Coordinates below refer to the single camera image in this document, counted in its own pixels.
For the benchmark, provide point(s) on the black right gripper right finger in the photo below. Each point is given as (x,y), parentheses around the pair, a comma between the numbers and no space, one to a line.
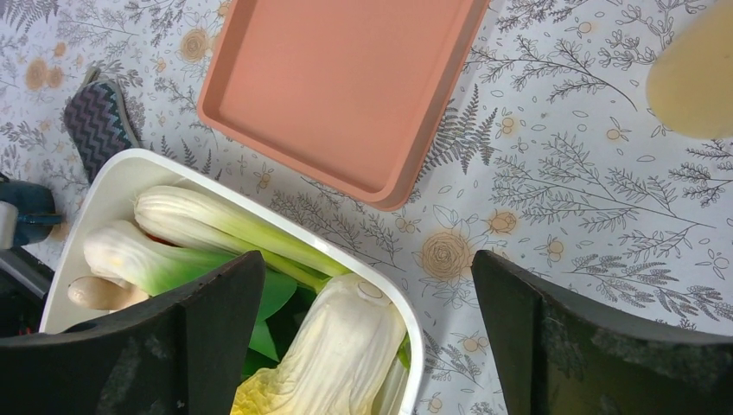
(558,352)

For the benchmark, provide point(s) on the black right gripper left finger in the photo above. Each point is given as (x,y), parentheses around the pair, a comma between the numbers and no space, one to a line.
(181,352)

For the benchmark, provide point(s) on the dark blue ceramic mug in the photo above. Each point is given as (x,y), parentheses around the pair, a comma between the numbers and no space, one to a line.
(28,213)

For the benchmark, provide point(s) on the yellow mug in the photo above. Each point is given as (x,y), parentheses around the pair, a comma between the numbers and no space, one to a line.
(689,87)

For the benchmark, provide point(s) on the toy mushroom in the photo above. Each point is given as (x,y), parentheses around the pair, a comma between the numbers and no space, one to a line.
(109,294)

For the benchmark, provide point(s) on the toy white leek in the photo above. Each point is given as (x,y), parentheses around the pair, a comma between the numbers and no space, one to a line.
(191,219)

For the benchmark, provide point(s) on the toy napa cabbage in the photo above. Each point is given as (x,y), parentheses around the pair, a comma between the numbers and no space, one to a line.
(338,360)

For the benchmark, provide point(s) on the white rectangular vegetable bin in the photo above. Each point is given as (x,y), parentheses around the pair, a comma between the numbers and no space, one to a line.
(111,197)

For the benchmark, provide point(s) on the floral patterned table cloth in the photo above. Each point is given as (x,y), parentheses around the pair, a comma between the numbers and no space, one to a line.
(549,155)

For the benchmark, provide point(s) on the blue zigzag sponge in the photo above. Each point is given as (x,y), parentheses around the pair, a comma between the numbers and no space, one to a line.
(97,122)

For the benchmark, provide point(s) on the salmon pink plastic tray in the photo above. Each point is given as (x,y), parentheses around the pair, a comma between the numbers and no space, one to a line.
(348,93)

